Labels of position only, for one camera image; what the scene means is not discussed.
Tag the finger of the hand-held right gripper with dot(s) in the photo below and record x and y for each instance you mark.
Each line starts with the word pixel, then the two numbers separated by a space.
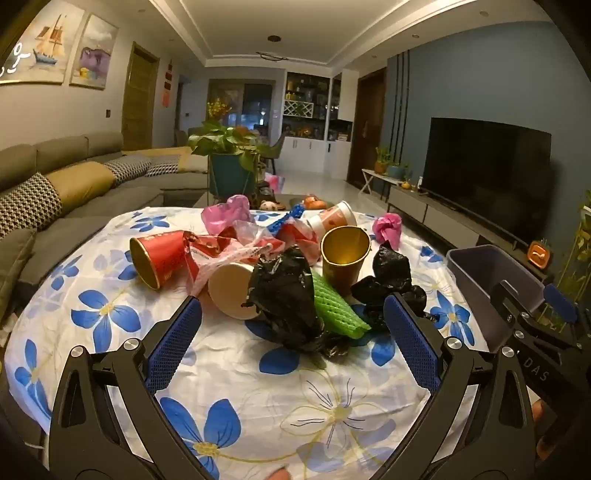
pixel 508 302
pixel 561 302

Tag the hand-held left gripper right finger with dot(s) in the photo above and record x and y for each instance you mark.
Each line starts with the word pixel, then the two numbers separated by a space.
pixel 411 341

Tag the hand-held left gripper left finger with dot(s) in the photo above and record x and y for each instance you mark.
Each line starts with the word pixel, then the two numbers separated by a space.
pixel 175 341

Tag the grey trash bin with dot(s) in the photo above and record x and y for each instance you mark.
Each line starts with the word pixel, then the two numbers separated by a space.
pixel 480 277

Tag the beige paper cup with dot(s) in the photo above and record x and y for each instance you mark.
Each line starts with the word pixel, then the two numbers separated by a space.
pixel 228 290

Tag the small black plastic bag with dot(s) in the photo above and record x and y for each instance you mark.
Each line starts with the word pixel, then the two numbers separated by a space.
pixel 392 267

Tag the red paper cup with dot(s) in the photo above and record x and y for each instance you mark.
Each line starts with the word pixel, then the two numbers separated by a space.
pixel 161 258

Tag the green foam net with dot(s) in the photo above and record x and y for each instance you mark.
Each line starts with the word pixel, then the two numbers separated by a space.
pixel 332 309

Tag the gold paper cup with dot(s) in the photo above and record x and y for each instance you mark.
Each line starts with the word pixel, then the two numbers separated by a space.
pixel 341 277

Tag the red white plastic bag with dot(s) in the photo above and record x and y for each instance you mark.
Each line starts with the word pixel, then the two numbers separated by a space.
pixel 207 249

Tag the large black plastic bag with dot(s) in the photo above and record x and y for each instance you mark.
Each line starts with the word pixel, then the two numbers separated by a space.
pixel 281 295

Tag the small pink plastic bag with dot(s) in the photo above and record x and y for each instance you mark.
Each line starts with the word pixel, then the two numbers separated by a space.
pixel 385 228

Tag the large pink plastic bag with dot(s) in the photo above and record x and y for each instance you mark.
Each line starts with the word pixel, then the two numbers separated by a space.
pixel 226 212

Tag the orange white-lidded noodle cup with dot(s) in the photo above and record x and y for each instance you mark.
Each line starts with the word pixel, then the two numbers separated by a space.
pixel 332 219

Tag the blue foam net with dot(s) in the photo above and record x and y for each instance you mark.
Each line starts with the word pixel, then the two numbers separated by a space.
pixel 293 214

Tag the person's right hand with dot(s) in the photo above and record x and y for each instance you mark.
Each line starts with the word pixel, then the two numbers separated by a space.
pixel 539 417

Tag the person's left hand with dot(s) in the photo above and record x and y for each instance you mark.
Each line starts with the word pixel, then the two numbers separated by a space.
pixel 279 474

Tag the tall vine plant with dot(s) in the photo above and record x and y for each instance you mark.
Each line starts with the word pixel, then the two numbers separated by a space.
pixel 575 267

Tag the small orange gadget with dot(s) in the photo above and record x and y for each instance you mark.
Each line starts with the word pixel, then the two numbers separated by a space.
pixel 539 254

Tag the blue flower tablecloth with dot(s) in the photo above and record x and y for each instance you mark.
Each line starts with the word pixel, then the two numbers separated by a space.
pixel 258 415

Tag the black television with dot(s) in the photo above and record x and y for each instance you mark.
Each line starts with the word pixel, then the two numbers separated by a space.
pixel 485 170

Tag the grey sofa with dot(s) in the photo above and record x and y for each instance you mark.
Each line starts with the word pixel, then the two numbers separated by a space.
pixel 92 221

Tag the toy pig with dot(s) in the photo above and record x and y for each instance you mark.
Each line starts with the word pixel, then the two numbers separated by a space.
pixel 268 206

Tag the white tissue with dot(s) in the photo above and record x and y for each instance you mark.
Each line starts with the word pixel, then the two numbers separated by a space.
pixel 8 323

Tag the white side table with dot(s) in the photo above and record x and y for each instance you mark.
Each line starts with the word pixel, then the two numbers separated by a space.
pixel 369 177

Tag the potted plant teal bowl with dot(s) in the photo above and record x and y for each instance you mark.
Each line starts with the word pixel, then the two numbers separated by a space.
pixel 397 171

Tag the grey cushion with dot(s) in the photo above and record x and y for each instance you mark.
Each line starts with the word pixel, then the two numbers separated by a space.
pixel 16 272

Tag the pothos plant teal pot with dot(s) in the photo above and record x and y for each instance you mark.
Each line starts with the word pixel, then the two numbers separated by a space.
pixel 231 170

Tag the potted plant orange pot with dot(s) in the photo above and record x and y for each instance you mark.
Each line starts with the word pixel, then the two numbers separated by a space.
pixel 381 164

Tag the mustard pillow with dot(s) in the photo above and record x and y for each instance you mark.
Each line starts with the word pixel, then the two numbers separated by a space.
pixel 81 184

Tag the pink shopping bag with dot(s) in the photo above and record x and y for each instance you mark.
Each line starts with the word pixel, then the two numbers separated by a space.
pixel 275 182

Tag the houndstooth pillow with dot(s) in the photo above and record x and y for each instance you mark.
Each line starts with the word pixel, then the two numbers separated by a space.
pixel 32 203

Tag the dark wooden door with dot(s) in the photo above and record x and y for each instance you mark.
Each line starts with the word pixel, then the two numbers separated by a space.
pixel 369 129

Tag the green dining chair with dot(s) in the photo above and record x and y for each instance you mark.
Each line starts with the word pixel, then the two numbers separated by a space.
pixel 278 150

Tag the white display cabinet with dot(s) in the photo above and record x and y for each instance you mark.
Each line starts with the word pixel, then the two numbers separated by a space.
pixel 304 147

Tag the yellow flowers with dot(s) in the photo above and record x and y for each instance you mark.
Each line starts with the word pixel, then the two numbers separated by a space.
pixel 215 110

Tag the light wooden door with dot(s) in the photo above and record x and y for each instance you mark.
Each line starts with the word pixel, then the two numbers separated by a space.
pixel 138 97

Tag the glass balcony door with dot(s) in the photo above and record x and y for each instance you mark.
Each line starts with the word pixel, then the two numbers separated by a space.
pixel 249 104

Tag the purple painting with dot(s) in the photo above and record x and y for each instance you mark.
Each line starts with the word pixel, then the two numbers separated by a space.
pixel 94 53

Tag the ceiling lamp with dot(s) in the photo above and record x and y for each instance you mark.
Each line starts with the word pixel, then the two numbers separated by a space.
pixel 272 56

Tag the sailboat painting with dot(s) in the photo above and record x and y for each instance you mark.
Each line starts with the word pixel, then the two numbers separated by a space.
pixel 46 46

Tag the red wall decoration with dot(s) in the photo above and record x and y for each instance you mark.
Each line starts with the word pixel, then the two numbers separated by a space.
pixel 167 87

